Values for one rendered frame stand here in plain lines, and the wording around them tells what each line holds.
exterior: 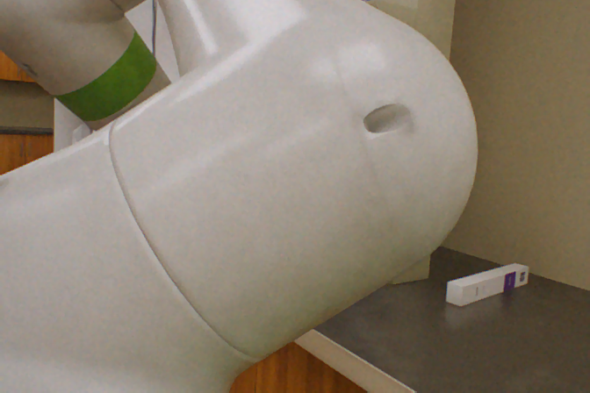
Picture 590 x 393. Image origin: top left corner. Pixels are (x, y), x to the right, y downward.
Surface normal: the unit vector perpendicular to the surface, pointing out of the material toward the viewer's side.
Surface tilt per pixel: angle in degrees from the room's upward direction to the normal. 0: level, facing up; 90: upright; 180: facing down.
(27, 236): 65
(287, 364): 90
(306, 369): 90
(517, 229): 90
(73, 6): 122
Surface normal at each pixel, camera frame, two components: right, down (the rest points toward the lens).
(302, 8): -0.15, -0.80
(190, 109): -0.38, -0.52
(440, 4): 0.57, 0.13
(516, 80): -0.82, 0.01
